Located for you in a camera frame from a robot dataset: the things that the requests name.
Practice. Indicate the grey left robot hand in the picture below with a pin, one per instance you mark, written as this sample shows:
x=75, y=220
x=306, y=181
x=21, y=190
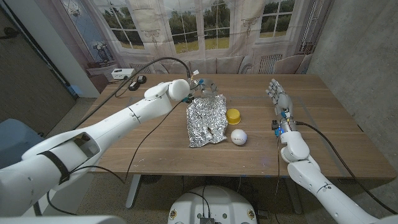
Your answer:
x=205, y=85

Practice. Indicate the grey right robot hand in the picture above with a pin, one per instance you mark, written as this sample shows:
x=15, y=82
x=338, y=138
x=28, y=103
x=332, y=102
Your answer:
x=283, y=99

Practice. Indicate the aluminum foil sheet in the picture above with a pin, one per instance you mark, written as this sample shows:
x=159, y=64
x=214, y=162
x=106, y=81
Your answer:
x=205, y=121

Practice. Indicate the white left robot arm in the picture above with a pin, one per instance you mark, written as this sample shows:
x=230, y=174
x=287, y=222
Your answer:
x=118, y=121

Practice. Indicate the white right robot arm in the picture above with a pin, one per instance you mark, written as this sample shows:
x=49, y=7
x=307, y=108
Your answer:
x=304, y=174

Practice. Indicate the yellow plastic cup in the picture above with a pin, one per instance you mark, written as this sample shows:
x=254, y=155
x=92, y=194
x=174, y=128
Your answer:
x=233, y=115

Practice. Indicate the white ball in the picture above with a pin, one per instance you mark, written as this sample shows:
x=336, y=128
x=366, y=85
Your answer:
x=238, y=137

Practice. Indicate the printed window scene backdrop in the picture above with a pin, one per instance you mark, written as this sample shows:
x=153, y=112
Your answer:
x=202, y=31

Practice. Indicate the black power adapter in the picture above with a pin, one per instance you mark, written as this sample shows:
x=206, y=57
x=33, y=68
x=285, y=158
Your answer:
x=141, y=79
x=134, y=86

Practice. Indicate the white power strip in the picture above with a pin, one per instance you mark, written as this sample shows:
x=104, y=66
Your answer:
x=123, y=73

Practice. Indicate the grey metal table leg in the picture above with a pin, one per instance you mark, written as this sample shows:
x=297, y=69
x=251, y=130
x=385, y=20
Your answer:
x=293, y=199
x=133, y=193

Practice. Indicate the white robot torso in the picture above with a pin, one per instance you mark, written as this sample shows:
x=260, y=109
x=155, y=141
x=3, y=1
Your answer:
x=211, y=205

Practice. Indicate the blue chair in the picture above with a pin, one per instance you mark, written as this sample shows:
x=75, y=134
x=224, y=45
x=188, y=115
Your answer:
x=15, y=140

